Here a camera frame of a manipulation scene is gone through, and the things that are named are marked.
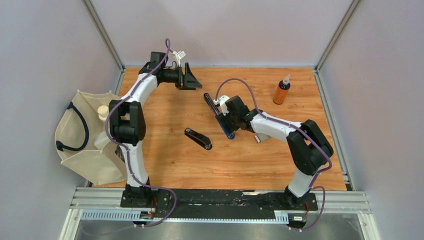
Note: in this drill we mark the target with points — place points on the blue stapler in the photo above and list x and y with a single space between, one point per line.
219 116

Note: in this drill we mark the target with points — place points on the black stapler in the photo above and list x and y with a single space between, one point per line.
198 138

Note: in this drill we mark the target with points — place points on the orange glue bottle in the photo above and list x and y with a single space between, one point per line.
282 90

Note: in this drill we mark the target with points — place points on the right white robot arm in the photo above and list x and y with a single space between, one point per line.
309 148

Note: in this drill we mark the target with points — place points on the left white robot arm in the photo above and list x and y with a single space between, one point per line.
126 121

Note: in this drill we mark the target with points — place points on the cream bottle in bag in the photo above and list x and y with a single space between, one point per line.
103 112

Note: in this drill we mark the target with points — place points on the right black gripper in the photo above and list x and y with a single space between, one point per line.
224 120

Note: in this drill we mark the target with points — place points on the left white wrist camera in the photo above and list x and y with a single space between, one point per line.
178 56

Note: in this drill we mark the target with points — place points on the beige tote bag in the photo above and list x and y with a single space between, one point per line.
82 143

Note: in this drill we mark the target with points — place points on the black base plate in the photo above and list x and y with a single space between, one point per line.
223 204

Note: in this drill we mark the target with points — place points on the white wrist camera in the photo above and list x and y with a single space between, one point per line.
178 56
221 102

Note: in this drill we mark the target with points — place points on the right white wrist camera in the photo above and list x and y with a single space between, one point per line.
221 102

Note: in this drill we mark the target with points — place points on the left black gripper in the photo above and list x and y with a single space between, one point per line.
189 82

